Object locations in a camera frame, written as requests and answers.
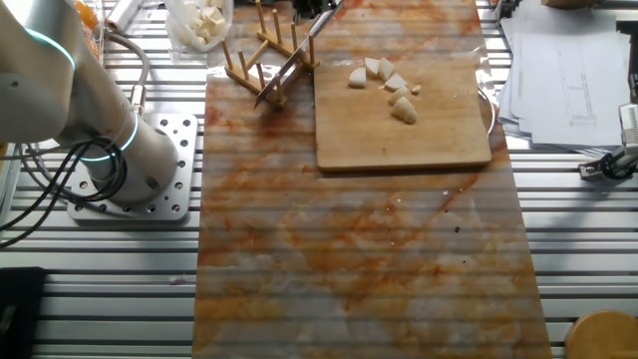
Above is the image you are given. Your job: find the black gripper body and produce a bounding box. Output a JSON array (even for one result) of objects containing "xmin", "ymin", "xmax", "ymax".
[{"xmin": 291, "ymin": 0, "xmax": 336, "ymax": 20}]

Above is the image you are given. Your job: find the steel cleaver knife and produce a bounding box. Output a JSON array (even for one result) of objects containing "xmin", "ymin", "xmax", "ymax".
[{"xmin": 253, "ymin": 0, "xmax": 346, "ymax": 110}]

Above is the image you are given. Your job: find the plastic bag of radish chunks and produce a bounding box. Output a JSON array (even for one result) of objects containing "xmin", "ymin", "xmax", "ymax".
[{"xmin": 163, "ymin": 0, "xmax": 235, "ymax": 54}]

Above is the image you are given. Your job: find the wooden dish rack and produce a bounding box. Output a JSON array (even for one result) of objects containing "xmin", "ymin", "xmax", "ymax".
[{"xmin": 220, "ymin": 0, "xmax": 321, "ymax": 111}]

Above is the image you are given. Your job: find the wooden cutting board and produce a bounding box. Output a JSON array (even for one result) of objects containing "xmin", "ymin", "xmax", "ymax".
[{"xmin": 313, "ymin": 54, "xmax": 498, "ymax": 174}]

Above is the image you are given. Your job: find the white plastic wrap roll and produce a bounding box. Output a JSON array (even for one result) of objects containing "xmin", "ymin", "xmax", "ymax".
[{"xmin": 104, "ymin": 0, "xmax": 144, "ymax": 32}]

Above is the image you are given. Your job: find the clear plastic fruit container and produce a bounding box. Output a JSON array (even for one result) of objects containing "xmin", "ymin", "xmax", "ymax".
[{"xmin": 74, "ymin": 0, "xmax": 106, "ymax": 61}]

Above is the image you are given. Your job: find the orange fruit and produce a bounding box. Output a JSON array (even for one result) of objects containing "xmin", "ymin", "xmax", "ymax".
[{"xmin": 75, "ymin": 0, "xmax": 100, "ymax": 30}]

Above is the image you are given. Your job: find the marble pattern table mat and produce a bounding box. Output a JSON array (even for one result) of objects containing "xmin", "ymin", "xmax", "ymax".
[{"xmin": 191, "ymin": 0, "xmax": 554, "ymax": 359}]

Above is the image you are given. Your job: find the white paper stack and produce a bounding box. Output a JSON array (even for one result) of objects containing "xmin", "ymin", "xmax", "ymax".
[{"xmin": 497, "ymin": 2, "xmax": 638, "ymax": 156}]

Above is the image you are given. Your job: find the black box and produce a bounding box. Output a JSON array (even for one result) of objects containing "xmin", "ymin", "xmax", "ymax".
[{"xmin": 0, "ymin": 266, "xmax": 49, "ymax": 359}]

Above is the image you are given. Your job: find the wooden mug tree stand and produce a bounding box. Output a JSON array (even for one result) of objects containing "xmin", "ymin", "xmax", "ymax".
[{"xmin": 565, "ymin": 308, "xmax": 638, "ymax": 359}]

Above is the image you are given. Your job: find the grey hose with metal connector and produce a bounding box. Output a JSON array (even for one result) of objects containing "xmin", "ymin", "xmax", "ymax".
[{"xmin": 102, "ymin": 29, "xmax": 151, "ymax": 119}]

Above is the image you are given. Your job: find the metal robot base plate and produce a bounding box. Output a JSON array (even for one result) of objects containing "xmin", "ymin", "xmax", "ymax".
[{"xmin": 67, "ymin": 113, "xmax": 199, "ymax": 222}]

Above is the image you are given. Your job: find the black base cable bundle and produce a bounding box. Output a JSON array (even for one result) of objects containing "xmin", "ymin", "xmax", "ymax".
[{"xmin": 0, "ymin": 137, "xmax": 127, "ymax": 248}]

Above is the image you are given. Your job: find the small clamp mounted camera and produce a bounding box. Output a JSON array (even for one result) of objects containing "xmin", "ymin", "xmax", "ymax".
[{"xmin": 577, "ymin": 74, "xmax": 638, "ymax": 181}]

